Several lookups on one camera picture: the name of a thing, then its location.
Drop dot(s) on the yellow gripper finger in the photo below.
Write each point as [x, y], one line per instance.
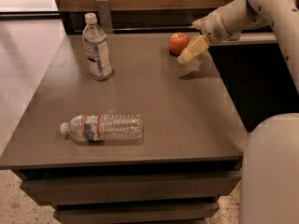
[196, 46]
[199, 24]

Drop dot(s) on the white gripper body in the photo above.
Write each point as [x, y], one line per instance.
[212, 27]

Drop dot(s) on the red apple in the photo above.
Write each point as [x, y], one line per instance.
[178, 42]

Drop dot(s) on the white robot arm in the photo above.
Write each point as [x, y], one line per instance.
[264, 80]

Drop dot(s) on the upright clear water bottle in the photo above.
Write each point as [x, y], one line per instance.
[96, 48]

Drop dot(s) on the grey drawer cabinet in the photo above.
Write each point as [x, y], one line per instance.
[190, 121]

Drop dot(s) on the lying clear water bottle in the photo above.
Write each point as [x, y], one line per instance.
[112, 129]

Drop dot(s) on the lower grey drawer front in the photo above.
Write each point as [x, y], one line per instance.
[138, 213]

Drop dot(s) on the grey drawer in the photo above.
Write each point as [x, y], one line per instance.
[138, 213]
[133, 188]

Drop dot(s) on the upper grey drawer front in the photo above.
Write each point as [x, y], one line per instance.
[133, 188]

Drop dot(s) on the left metal bracket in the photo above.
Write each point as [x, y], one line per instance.
[104, 14]

